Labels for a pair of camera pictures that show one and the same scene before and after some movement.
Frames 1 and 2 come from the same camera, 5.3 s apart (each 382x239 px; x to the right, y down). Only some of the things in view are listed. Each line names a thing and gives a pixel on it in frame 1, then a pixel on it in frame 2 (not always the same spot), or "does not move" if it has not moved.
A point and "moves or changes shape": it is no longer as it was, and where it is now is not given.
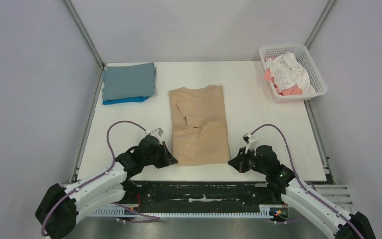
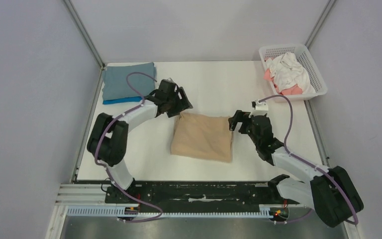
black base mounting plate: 203,196 does not move
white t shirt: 287,72 does not move
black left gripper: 167,159 -> 183,104
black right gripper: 242,161 -> 243,121
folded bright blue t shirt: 139,99 does not move
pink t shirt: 295,90 does not move
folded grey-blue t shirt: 129,81 does not move
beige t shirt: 199,120 moves or changes shape
